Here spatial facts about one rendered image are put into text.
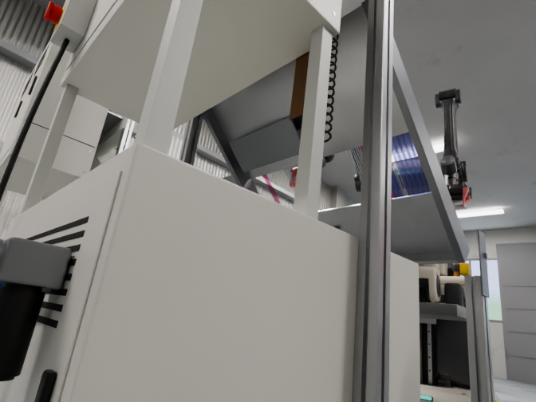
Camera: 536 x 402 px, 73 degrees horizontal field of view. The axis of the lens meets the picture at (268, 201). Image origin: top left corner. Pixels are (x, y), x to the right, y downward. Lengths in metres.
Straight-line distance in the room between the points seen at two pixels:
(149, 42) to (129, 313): 0.64
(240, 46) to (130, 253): 0.56
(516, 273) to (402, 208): 8.15
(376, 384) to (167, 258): 0.37
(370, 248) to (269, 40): 0.46
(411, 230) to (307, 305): 0.67
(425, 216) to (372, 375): 0.60
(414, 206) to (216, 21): 0.71
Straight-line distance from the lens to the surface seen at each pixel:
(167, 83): 0.46
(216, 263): 0.43
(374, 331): 0.61
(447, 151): 1.83
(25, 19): 4.34
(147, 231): 0.39
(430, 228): 1.13
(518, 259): 9.27
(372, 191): 0.67
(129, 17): 0.86
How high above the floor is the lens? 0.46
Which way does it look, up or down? 19 degrees up
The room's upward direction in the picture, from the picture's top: 7 degrees clockwise
